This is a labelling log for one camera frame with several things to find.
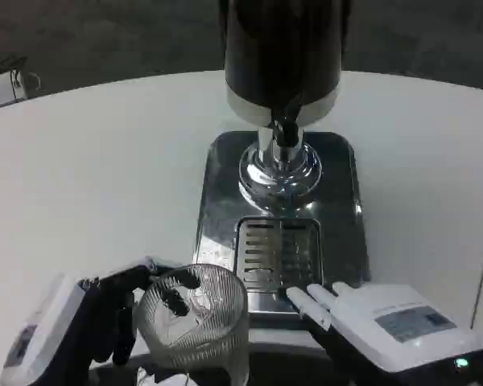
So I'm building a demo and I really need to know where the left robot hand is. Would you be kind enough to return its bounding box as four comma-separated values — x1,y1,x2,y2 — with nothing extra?
0,256,203,386

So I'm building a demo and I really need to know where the slotted drip grid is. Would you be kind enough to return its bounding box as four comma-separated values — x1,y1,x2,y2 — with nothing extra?
234,216,324,292

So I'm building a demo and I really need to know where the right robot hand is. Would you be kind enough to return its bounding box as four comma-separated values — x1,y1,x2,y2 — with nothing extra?
285,281,483,386

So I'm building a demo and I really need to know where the black drink dispenser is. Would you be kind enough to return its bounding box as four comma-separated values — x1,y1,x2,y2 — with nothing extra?
218,0,354,212

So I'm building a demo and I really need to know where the steel drip tray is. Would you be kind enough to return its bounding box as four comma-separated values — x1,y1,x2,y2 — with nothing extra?
192,130,371,314

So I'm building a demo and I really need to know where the clear ribbed glass cup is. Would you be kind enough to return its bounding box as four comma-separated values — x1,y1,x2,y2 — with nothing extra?
133,263,250,386

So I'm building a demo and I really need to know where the white device with cable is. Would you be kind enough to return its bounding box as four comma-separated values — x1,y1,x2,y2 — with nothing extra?
0,56,42,113

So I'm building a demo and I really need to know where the black dispenser tap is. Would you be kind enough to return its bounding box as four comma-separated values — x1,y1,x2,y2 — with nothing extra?
268,92,303,149

